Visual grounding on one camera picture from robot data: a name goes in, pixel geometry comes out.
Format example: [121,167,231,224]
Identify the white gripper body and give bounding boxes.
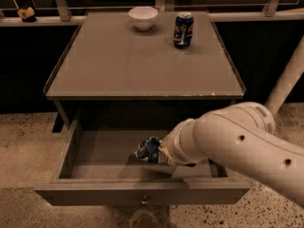
[159,119,206,165]

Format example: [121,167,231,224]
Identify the blue chip bag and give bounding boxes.
[135,137,167,164]

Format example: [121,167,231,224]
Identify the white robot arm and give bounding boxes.
[160,102,304,207]

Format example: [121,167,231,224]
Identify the small metal drawer knob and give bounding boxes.
[141,195,149,206]

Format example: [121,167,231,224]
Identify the open grey top drawer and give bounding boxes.
[35,120,250,206]

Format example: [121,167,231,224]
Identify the grey cabinet with top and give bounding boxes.
[45,11,245,124]

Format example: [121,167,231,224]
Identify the blue soda can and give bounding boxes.
[174,11,194,48]

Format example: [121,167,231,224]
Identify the white ceramic bowl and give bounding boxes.
[128,7,159,31]

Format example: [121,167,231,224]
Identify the white diagonal pole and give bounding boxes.
[265,35,304,115]

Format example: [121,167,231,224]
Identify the metal window railing ledge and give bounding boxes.
[0,0,303,27]

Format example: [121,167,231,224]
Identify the small yellow object on ledge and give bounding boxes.
[17,7,36,23]

